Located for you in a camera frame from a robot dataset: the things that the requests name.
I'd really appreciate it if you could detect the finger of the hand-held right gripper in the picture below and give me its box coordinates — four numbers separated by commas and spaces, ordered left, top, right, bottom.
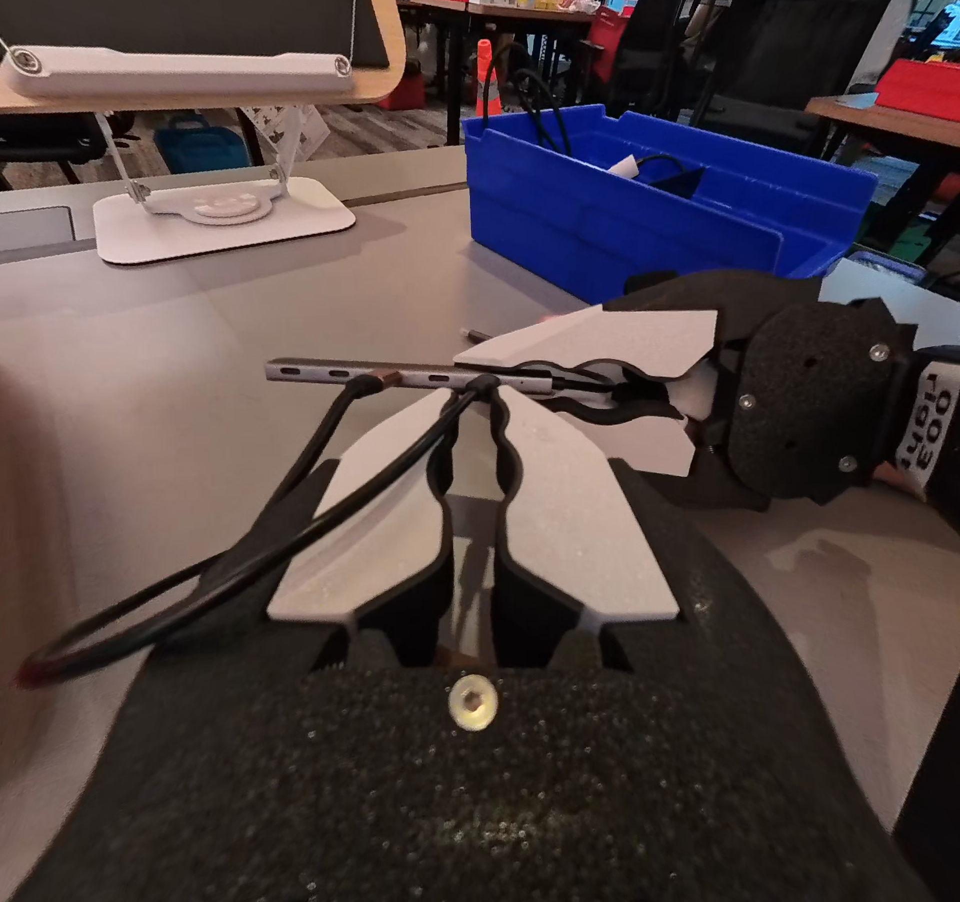
453, 304, 720, 380
549, 381, 699, 477

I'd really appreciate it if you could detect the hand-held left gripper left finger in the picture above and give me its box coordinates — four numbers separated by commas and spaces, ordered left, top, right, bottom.
266, 386, 460, 668

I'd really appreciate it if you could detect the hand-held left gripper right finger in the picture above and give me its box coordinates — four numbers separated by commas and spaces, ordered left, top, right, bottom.
489, 385, 681, 668

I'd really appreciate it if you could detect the thick black cable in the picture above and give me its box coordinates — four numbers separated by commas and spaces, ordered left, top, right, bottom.
13, 373, 505, 691

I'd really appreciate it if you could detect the blue storage bin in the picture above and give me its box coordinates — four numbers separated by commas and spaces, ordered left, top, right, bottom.
461, 103, 879, 305

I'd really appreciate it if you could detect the grey USB hub double plug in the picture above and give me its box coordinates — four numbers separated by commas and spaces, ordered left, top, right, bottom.
604, 152, 685, 179

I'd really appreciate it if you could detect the grey USB hub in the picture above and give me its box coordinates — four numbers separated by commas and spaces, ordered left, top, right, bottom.
264, 327, 618, 401

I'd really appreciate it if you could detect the grey desk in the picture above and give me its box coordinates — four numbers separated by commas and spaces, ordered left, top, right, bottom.
0, 143, 960, 881

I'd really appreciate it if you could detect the person's right hand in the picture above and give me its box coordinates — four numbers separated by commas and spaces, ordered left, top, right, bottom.
872, 462, 931, 502

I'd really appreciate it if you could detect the black bin divider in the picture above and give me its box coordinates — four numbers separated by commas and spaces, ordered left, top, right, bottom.
648, 166, 708, 200

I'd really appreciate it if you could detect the wooden table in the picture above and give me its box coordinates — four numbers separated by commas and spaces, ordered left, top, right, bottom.
393, 0, 601, 146
804, 92, 960, 251

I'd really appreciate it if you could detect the orange traffic cone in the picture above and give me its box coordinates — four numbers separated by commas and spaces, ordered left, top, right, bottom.
472, 38, 506, 118

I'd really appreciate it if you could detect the black office chair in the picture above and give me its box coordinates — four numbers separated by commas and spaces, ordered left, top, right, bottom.
596, 0, 759, 119

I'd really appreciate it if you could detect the white tablet stand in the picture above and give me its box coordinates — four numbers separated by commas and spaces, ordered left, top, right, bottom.
0, 43, 357, 267

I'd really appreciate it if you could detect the printed paper sheet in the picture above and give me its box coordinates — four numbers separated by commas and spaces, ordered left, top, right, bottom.
240, 102, 333, 166

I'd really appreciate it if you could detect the blue bag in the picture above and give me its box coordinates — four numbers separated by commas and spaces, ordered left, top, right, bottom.
153, 113, 253, 176

